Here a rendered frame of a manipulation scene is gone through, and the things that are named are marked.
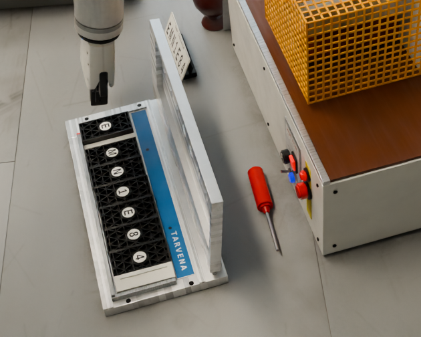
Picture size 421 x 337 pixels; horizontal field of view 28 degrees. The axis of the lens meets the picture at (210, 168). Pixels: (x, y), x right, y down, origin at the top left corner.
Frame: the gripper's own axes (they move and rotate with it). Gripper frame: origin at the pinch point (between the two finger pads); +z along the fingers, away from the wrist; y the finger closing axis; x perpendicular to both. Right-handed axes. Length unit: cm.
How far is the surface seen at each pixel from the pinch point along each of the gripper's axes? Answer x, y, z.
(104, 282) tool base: -5.2, 37.1, 7.5
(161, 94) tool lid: 10.8, 4.9, -3.0
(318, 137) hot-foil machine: 28.5, 33.6, -17.3
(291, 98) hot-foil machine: 27.1, 24.3, -17.2
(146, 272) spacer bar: 1.5, 38.0, 5.2
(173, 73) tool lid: 10.3, 13.2, -15.1
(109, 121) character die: 1.7, 2.1, 5.1
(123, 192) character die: 1.1, 20.4, 5.2
